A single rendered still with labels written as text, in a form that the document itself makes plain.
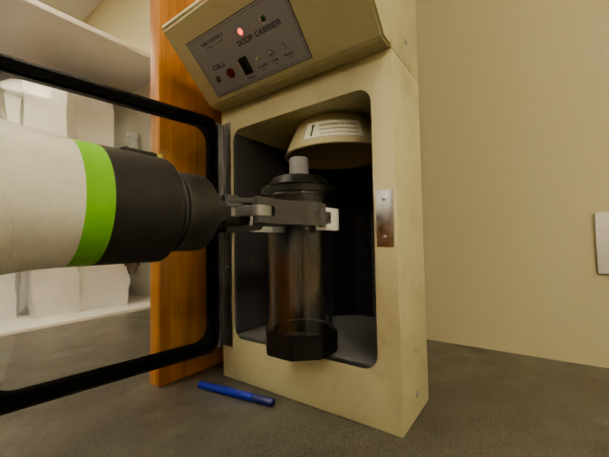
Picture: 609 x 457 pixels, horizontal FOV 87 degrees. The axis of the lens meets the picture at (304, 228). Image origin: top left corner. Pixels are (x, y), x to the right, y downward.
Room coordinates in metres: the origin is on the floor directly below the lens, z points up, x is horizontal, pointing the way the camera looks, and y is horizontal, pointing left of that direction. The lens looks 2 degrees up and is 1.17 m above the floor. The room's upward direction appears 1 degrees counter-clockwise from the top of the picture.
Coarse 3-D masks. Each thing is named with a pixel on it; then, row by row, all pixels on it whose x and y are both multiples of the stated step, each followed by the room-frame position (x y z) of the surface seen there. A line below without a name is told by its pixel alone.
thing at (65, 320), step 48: (48, 96) 0.38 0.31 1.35; (144, 144) 0.46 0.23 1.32; (192, 144) 0.51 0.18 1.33; (0, 288) 0.35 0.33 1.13; (48, 288) 0.38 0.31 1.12; (96, 288) 0.42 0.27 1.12; (144, 288) 0.46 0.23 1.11; (192, 288) 0.51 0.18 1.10; (0, 336) 0.35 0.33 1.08; (48, 336) 0.38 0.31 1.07; (96, 336) 0.42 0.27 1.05; (144, 336) 0.46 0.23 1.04; (192, 336) 0.51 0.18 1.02; (0, 384) 0.35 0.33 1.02
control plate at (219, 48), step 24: (264, 0) 0.38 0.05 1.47; (288, 0) 0.37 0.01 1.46; (240, 24) 0.42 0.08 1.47; (264, 24) 0.41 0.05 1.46; (288, 24) 0.39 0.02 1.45; (192, 48) 0.48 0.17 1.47; (216, 48) 0.46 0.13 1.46; (240, 48) 0.44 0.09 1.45; (264, 48) 0.43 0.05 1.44; (288, 48) 0.42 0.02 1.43; (216, 72) 0.49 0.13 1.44; (240, 72) 0.47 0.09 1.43; (264, 72) 0.46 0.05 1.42
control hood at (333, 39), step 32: (224, 0) 0.41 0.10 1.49; (320, 0) 0.36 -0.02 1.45; (352, 0) 0.35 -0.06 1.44; (384, 0) 0.37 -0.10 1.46; (192, 32) 0.46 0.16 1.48; (320, 32) 0.39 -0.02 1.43; (352, 32) 0.37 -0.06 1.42; (384, 32) 0.36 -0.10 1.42; (192, 64) 0.50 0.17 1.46; (320, 64) 0.42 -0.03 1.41; (224, 96) 0.52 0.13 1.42; (256, 96) 0.51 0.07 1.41
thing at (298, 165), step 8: (296, 160) 0.44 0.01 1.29; (304, 160) 0.44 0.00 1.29; (296, 168) 0.44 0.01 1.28; (304, 168) 0.44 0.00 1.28; (280, 176) 0.42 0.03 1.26; (288, 176) 0.42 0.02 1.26; (296, 176) 0.41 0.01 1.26; (304, 176) 0.41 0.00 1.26; (312, 176) 0.42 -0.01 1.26; (320, 176) 0.43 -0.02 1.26
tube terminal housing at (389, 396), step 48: (384, 48) 0.39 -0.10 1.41; (288, 96) 0.48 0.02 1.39; (336, 96) 0.43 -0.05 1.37; (384, 96) 0.39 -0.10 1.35; (288, 144) 0.64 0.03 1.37; (384, 144) 0.39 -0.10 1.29; (384, 288) 0.39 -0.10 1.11; (384, 336) 0.39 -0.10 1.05; (288, 384) 0.48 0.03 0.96; (336, 384) 0.43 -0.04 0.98; (384, 384) 0.39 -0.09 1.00
